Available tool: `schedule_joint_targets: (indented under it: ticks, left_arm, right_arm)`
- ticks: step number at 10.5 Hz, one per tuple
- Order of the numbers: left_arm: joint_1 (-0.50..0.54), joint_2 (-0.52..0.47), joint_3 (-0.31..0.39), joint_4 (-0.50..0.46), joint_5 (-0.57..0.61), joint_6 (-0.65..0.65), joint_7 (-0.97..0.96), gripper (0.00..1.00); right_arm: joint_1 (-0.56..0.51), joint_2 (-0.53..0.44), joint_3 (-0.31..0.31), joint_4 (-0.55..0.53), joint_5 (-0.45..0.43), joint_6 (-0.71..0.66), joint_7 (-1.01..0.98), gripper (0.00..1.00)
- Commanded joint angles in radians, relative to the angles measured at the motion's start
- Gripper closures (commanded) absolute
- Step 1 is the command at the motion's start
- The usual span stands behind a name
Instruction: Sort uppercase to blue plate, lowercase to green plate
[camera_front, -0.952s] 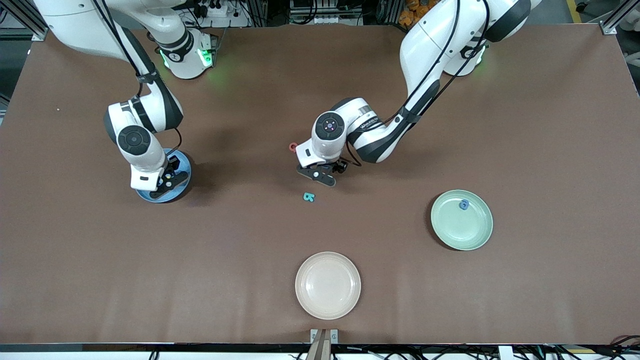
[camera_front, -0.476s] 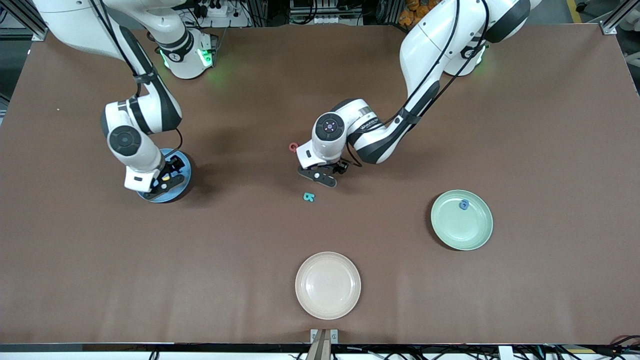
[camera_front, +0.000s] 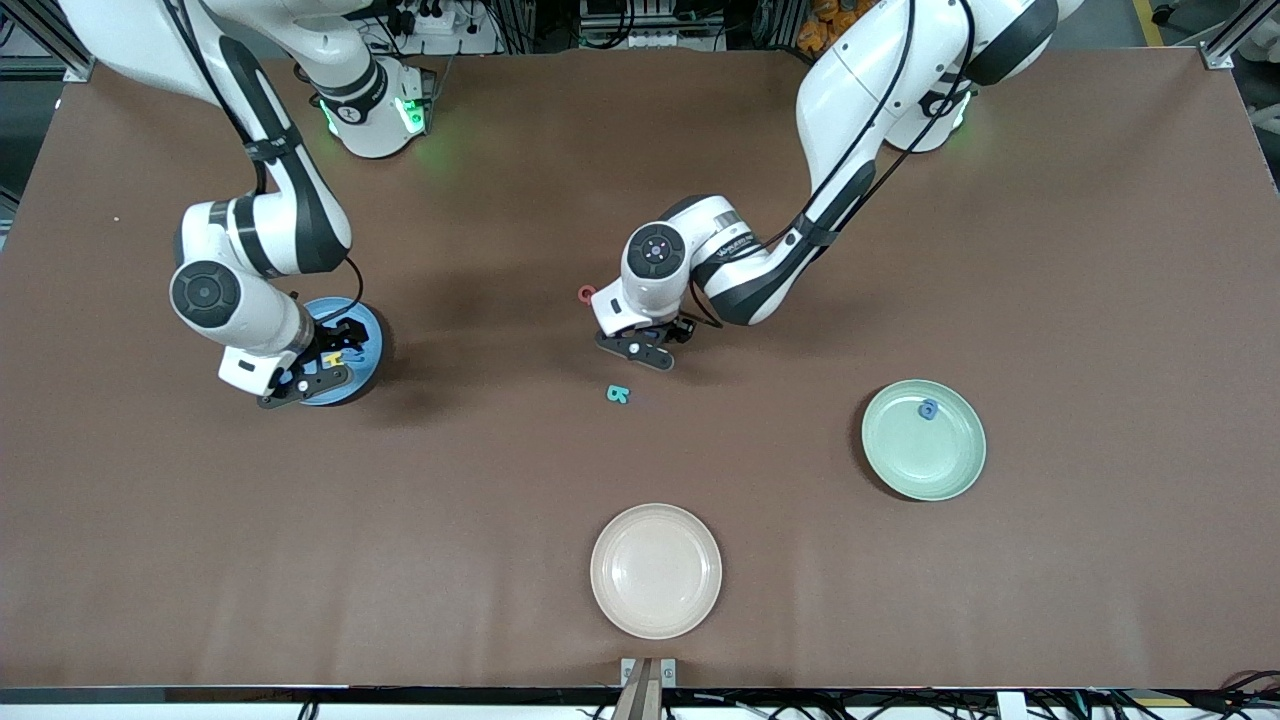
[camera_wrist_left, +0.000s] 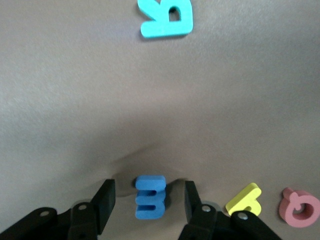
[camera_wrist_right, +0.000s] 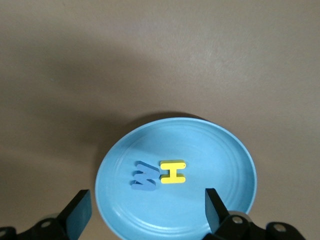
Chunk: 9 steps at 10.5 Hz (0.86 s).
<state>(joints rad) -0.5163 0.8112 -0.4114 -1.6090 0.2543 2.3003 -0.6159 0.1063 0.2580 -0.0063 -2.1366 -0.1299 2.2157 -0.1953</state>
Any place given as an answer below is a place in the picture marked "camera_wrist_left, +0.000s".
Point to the teal foam capital R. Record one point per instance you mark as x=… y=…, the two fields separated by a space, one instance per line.
x=162 y=28

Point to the blue foam lowercase m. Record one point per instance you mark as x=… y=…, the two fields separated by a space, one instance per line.
x=148 y=183

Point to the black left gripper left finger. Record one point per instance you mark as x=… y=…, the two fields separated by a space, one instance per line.
x=82 y=220

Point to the brown table cover mat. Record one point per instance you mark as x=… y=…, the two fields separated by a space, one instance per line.
x=75 y=100

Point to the pink foam capital Q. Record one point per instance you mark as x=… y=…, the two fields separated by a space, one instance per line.
x=290 y=215

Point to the yellow foam lowercase h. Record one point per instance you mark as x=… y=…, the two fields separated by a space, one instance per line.
x=246 y=197

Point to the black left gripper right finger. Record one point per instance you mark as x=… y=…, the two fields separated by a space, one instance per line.
x=207 y=222

